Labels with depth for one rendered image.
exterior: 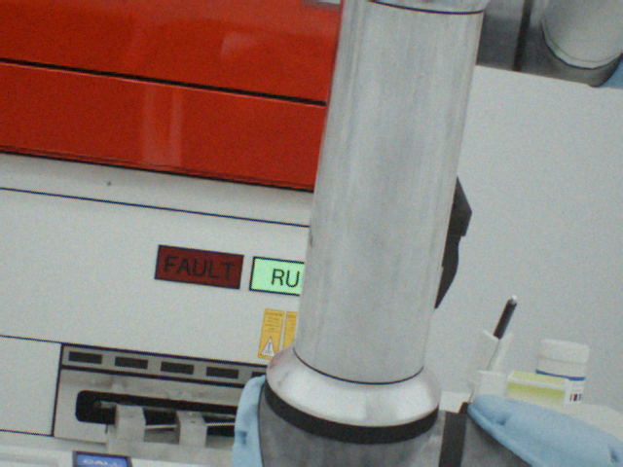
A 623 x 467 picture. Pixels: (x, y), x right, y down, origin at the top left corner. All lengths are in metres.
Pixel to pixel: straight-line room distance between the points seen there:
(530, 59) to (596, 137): 2.42
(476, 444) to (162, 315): 0.98
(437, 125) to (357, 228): 0.08
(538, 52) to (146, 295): 0.82
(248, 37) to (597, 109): 1.92
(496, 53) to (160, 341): 0.82
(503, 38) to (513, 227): 2.36
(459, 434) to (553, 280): 2.66
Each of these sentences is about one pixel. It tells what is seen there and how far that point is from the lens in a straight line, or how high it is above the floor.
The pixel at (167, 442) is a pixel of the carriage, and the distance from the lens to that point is 1.69.
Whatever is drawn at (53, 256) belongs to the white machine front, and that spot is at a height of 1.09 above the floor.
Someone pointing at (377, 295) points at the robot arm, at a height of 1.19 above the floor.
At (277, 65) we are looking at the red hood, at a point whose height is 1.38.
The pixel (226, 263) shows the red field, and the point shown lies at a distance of 1.77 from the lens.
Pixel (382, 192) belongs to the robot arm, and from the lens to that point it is 0.76.
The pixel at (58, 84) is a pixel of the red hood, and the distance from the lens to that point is 1.70.
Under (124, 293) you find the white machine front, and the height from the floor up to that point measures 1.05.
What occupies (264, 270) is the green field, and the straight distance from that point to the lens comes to 1.78.
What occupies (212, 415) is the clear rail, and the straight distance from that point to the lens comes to 1.80.
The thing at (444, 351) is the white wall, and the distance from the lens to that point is 3.43.
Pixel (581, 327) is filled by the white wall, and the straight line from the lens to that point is 3.55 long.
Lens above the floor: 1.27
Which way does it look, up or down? 3 degrees down
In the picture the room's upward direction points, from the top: 8 degrees clockwise
